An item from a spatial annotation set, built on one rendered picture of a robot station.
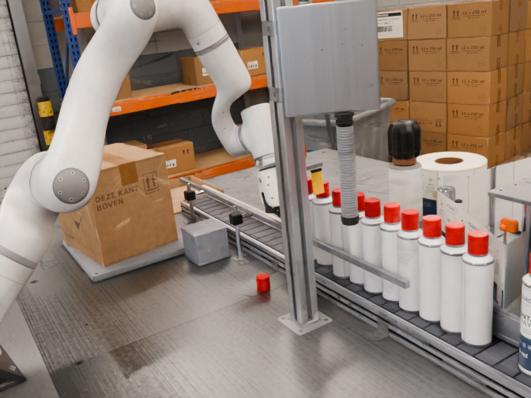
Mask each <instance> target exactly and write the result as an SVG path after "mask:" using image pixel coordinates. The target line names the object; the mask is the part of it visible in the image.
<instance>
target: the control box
mask: <svg viewBox="0 0 531 398"><path fill-rule="evenodd" d="M276 12H277V29H278V38H279V47H280V56H281V72H282V81H283V90H284V107H285V115H286V117H288V118H291V117H299V116H308V115H325V114H334V113H343V112H352V111H369V110H378V109H379V108H380V107H381V102H380V81H379V60H378V19H377V0H342V1H335V2H320V3H313V4H305V5H297V6H284V7H278V8H277V10H276Z"/></svg>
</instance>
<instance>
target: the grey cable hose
mask: <svg viewBox="0 0 531 398"><path fill-rule="evenodd" d="M353 115H354V112H343V113H336V114H335V115H334V117H335V118H336V122H335V124H336V125H337V126H336V128H337V143H338V145H337V151H338V153H337V154H338V162H339V163H338V164H339V165H338V166H339V177H340V178H339V179H340V189H341V190H340V191H341V213H342V214H341V222H342V224H344V225H346V226H354V225H357V224H358V223H359V221H360V214H358V201H357V200H358V199H357V184H356V159H355V158H356V157H355V155H356V154H355V149H354V148H355V146H354V145H355V144H354V142H355V141H354V128H353V126H354V125H353V123H354V121H353Z"/></svg>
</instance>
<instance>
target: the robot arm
mask: <svg viewBox="0 0 531 398"><path fill-rule="evenodd" d="M90 20H91V23H92V26H93V27H94V29H95V30H96V33H95V35H94V36H93V37H92V39H91V41H90V42H89V44H88V46H87V47H86V48H85V50H84V52H83V54H82V56H81V57H80V59H79V61H78V63H77V65H76V67H75V70H74V72H73V75H72V77H71V79H70V82H69V85H68V88H67V90H66V94H65V96H64V99H63V101H62V106H61V110H60V113H59V117H58V122H57V126H56V129H55V134H54V136H53V139H52V142H51V145H50V148H49V149H48V151H46V152H39V153H36V154H35V155H34V156H31V157H30V158H29V159H28V160H26V161H25V162H24V164H23V165H22V166H21V167H20V169H19V170H18V171H17V173H16V174H15V176H14V177H13V180H12V182H11V183H10V185H9V188H8V190H7V191H6V195H5V196H4V198H3V201H2V204H1V206H0V322H1V321H2V319H3V318H4V316H5V315H6V313H7V311H8V310H9V308H10V307H11V306H12V304H13V302H14V301H15V299H16V298H17V296H18V295H19V293H20V292H21V290H22V288H23V287H24V285H25V284H26V283H27V281H28V279H29V277H30V276H31V274H32V273H33V272H34V270H35V268H36V266H37V265H38V264H39V262H40V261H41V259H42V258H43V255H44V254H45V253H46V251H47V248H48V247H49V244H50V241H51V236H52V232H53V229H54V225H55V221H56V220H57V217H58V214H59V213H68V212H75V211H77V210H79V209H81V208H83V207H84V206H86V205H87V204H88V203H89V201H90V200H91V199H92V196H93V194H94V193H95V190H96V187H97V184H98V181H99V177H100V168H101V163H102V157H103V150H104V138H105V133H106V129H107V123H108V119H109V117H110V114H111V110H112V108H113V106H114V103H115V100H116V98H117V95H118V94H119V90H120V88H121V86H122V83H123V81H124V79H125V77H126V75H127V74H128V72H129V71H130V69H131V67H132V65H133V64H134V63H135V61H136V60H137V58H138V57H139V55H140V54H141V52H142V51H143V50H144V49H145V47H146V45H147V43H148V42H149V40H150V38H151V36H152V34H153V33H154V32H160V31H164V30H168V29H173V28H180V29H181V30H182V31H183V33H184V35H185V36H186V38H187V40H188V41H189V43H190V45H191V46H192V48H193V49H194V52H195V53H196V55H197V56H198V58H199V60H200V61H201V63H202V65H203V66H204V68H205V70H206V71H207V73H208V75H209V76H210V78H211V79H212V81H213V83H214V84H215V86H216V88H217V96H216V99H215V101H214V105H213V109H212V124H213V128H214V130H215V132H216V134H217V136H218V138H219V140H220V142H221V144H222V145H223V146H224V148H225V149H226V151H227V152H228V153H229V154H230V155H232V156H243V155H246V154H248V153H252V155H253V158H254V163H255V166H256V169H258V168H261V170H259V172H258V188H259V192H260V195H261V199H262V203H263V206H264V207H265V212H266V213H267V214H272V213H274V214H275V215H277V216H278V217H279V218H280V217H281V213H280V205H279V197H278V188H277V173H276V165H275V157H274V149H273V134H272V126H271V117H270V109H269V103H261V104H257V105H254V106H252V107H248V108H246V109H244V110H243V111H242V112H241V116H242V120H243V124H242V125H241V126H237V125H236V124H235V123H234V122H233V120H232V117H231V113H230V107H231V105H232V103H233V102H234V101H235V100H237V99H238V98H239V97H240V96H241V95H242V94H244V93H245V92H246V91H247V90H248V89H249V88H250V86H251V78H250V74H249V73H248V71H247V68H246V67H245V65H244V63H243V61H242V59H241V58H240V56H239V54H238V52H237V50H236V49H235V46H234V44H233V42H232V41H231V39H230V37H229V35H228V34H227V32H226V30H225V28H224V26H223V25H222V23H221V21H220V19H219V17H218V16H217V13H216V11H215V10H214V8H213V6H212V4H211V3H210V1H209V0H96V1H95V2H94V4H93V5H92V8H91V13H90ZM273 207H274V208H273Z"/></svg>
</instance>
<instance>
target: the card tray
mask: <svg viewBox="0 0 531 398"><path fill-rule="evenodd" d="M182 178H185V179H187V180H189V181H191V182H194V183H196V184H198V185H199V186H202V185H206V186H208V187H210V188H213V189H215V190H217V191H220V192H221V193H224V190H222V189H221V188H219V187H216V186H214V185H212V184H209V183H207V182H204V181H202V180H201V179H199V178H195V177H194V176H191V175H188V176H185V177H182ZM169 184H170V190H171V199H172V204H173V209H174V214H177V213H181V212H182V209H181V204H180V202H181V201H183V200H185V198H184V193H183V192H184V191H186V190H187V188H186V184H183V183H181V182H180V181H179V179H178V178H176V179H172V180H169Z"/></svg>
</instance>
